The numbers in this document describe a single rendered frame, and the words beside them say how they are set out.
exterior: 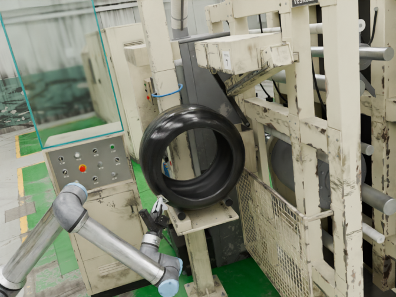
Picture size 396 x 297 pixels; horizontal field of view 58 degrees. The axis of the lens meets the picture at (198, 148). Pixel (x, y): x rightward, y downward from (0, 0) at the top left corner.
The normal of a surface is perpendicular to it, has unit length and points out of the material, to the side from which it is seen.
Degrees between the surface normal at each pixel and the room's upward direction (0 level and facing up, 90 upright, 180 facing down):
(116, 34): 90
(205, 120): 80
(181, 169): 90
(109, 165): 90
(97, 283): 90
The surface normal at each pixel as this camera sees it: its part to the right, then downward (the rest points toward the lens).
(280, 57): 0.20, -0.04
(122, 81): 0.45, 0.22
